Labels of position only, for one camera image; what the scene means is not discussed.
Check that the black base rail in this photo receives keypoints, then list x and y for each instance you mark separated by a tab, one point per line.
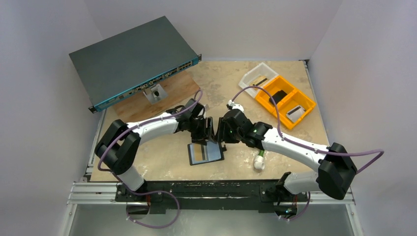
262	195

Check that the white plastic bin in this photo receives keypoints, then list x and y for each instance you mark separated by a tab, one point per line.
260	70

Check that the wooden board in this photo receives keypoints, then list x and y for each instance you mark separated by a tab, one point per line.
137	107

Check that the gold card in white bin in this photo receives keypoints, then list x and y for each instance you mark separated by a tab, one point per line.
259	81

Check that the black leather card holder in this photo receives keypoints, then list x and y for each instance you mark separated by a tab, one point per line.
215	152

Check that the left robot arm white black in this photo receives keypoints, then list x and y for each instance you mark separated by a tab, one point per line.
118	146

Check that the black card in yellow bin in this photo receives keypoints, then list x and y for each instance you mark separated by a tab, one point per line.
277	97

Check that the silver card in yellow bin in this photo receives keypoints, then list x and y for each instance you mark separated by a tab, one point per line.
295	113

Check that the grey blue network switch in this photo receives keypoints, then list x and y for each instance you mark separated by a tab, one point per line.
130	62

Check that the small metal bracket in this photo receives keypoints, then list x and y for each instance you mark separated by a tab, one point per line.
155	93

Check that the yellow plastic bin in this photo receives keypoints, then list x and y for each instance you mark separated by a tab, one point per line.
295	97

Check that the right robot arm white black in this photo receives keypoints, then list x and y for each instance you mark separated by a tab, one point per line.
332	172

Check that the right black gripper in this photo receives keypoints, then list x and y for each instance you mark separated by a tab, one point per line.
224	129

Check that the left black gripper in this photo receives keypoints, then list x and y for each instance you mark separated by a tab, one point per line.
201	137

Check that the green white pipe fitting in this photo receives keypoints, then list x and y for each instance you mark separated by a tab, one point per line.
259	161

